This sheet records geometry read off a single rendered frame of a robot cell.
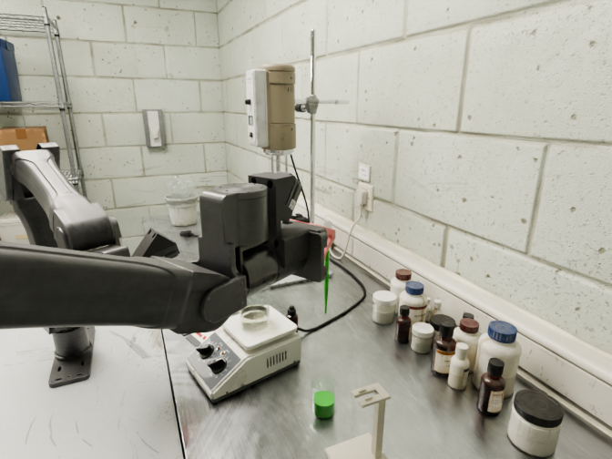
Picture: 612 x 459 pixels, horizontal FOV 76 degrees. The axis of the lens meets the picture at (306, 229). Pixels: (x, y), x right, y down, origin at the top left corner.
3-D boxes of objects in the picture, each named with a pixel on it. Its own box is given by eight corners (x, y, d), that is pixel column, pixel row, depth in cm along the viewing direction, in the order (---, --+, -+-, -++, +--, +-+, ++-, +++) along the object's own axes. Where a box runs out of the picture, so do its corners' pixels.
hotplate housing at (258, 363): (212, 407, 70) (209, 369, 68) (185, 369, 80) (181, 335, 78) (311, 360, 83) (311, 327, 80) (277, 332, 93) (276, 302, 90)
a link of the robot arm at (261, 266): (249, 226, 49) (205, 239, 44) (284, 234, 46) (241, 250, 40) (250, 277, 51) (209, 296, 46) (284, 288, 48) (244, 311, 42)
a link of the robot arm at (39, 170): (123, 221, 64) (45, 130, 77) (62, 235, 57) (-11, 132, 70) (117, 275, 70) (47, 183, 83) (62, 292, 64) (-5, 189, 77)
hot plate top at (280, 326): (247, 351, 72) (246, 347, 72) (219, 323, 82) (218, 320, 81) (299, 330, 79) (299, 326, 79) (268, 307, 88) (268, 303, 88)
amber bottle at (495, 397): (472, 406, 70) (479, 361, 67) (483, 397, 72) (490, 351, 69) (494, 420, 67) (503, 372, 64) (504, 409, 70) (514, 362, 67)
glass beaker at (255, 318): (264, 316, 84) (262, 280, 81) (275, 331, 78) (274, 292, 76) (232, 323, 81) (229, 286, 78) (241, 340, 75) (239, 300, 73)
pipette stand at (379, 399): (350, 497, 54) (353, 423, 50) (324, 452, 61) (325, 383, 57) (398, 476, 57) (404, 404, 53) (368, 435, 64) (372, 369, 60)
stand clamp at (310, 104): (272, 114, 109) (272, 94, 108) (260, 113, 119) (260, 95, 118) (350, 113, 119) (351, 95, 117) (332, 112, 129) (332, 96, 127)
